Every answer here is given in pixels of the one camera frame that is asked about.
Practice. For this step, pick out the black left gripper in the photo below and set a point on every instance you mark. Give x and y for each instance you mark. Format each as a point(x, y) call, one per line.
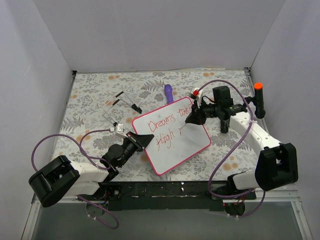
point(136, 142)

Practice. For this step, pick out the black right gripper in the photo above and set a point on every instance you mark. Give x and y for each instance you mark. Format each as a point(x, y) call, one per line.
point(198, 113)

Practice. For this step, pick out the pink framed whiteboard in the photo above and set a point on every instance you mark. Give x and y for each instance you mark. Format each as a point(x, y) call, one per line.
point(171, 145)

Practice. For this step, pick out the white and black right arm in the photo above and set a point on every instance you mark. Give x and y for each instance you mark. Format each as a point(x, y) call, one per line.
point(277, 164)

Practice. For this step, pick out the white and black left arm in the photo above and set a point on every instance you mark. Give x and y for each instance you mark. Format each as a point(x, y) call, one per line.
point(62, 177)

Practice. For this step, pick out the black microphone with grey head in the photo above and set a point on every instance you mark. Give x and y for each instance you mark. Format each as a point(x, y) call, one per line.
point(224, 126)

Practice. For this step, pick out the floral patterned table mat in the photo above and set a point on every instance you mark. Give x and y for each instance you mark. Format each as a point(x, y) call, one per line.
point(83, 122)

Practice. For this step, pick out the black stick with orange tip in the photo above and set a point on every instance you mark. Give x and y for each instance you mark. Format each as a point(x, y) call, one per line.
point(257, 100)

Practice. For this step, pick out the white wire whiteboard stand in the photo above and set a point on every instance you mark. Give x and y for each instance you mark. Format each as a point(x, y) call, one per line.
point(113, 110)

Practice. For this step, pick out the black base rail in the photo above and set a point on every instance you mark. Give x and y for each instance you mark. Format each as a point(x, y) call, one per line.
point(156, 195)

